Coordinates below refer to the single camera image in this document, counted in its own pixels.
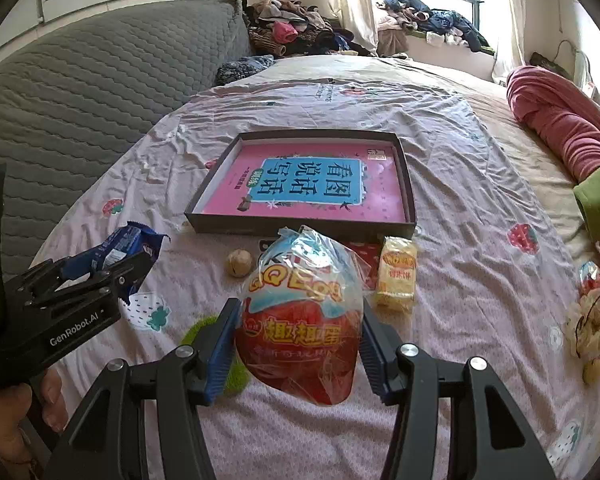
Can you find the brown walnut ball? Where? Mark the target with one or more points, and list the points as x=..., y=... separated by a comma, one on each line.
x=239, y=263

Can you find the red egg toy packet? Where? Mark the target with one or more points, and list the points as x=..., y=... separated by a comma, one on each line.
x=301, y=317

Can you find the dark cardboard tray box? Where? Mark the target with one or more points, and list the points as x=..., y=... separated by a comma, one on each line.
x=339, y=229

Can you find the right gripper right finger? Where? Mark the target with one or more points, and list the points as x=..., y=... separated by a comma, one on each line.
x=489, y=436

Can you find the yellow rice cracker packet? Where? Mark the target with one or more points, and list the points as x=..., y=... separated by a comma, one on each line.
x=396, y=282

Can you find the pile of clothes by bed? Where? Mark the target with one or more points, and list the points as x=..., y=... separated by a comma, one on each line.
x=285, y=28

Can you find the grey quilted headboard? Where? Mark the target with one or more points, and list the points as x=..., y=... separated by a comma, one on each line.
x=74, y=101

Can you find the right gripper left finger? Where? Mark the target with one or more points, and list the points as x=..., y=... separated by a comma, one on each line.
x=105, y=438

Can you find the white curtain right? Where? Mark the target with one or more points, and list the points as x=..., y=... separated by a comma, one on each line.
x=509, y=38

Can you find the pink rolled blanket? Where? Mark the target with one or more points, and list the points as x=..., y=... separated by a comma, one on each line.
x=565, y=119

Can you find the pink strawberry bed sheet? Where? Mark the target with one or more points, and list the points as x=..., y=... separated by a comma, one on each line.
x=494, y=278

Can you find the cream scrunchie toy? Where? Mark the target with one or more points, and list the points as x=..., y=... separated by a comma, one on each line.
x=582, y=329

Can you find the small shiny snack packet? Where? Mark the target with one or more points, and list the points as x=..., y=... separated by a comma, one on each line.
x=589, y=276

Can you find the left human hand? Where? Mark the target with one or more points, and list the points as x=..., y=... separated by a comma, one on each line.
x=15, y=402

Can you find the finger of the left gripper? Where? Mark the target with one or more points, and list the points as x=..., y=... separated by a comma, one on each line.
x=135, y=243
x=80, y=286

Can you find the blue cookie packet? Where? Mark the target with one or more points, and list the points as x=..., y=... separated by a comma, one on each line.
x=128, y=254

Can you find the clothes pile on windowsill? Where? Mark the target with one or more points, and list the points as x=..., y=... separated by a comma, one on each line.
x=414, y=16

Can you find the pink workbook in tray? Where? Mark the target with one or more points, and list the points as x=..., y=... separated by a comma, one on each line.
x=307, y=179

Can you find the dark patterned pillow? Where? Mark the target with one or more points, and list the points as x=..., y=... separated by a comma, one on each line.
x=244, y=67

